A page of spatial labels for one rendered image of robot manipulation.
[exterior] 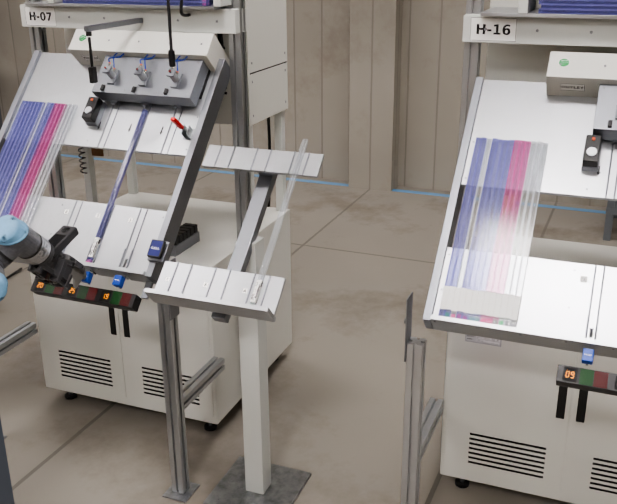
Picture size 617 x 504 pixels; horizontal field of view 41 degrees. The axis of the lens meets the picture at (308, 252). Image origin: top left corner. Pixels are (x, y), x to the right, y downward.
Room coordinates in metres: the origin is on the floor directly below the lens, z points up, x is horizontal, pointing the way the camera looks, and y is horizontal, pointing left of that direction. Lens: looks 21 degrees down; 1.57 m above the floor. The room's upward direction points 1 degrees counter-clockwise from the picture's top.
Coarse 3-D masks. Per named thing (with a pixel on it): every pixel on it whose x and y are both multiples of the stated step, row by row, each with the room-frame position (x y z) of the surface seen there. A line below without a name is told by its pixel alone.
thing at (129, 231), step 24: (48, 216) 2.29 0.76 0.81; (72, 216) 2.26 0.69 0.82; (96, 216) 2.24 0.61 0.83; (120, 216) 2.22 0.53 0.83; (144, 216) 2.19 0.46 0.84; (72, 240) 2.21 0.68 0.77; (120, 240) 2.16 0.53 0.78; (144, 240) 2.14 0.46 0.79; (120, 264) 2.10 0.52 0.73; (144, 264) 2.09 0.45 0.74
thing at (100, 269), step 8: (88, 264) 2.11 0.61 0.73; (96, 264) 2.10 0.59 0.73; (96, 272) 2.14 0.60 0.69; (104, 272) 2.12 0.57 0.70; (112, 272) 2.10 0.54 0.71; (120, 272) 2.08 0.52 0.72; (128, 272) 2.06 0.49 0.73; (136, 272) 2.05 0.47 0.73; (144, 272) 2.05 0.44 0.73; (136, 280) 2.10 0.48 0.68; (144, 280) 2.08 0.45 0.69
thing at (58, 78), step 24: (48, 72) 2.68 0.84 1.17; (72, 72) 2.65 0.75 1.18; (24, 96) 2.64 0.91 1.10; (48, 96) 2.61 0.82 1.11; (72, 96) 2.58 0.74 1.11; (120, 120) 2.46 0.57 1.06; (168, 120) 2.41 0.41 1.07; (192, 120) 2.38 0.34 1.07; (72, 144) 2.45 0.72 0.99; (96, 144) 2.42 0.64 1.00; (120, 144) 2.40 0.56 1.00; (144, 144) 2.37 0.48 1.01; (168, 144) 2.35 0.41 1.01
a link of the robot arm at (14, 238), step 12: (12, 216) 1.87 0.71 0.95; (0, 228) 1.85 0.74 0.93; (12, 228) 1.84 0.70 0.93; (24, 228) 1.87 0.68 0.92; (0, 240) 1.83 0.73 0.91; (12, 240) 1.83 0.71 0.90; (24, 240) 1.86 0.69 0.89; (36, 240) 1.90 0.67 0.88; (12, 252) 1.85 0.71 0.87; (24, 252) 1.87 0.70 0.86; (36, 252) 1.90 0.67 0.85
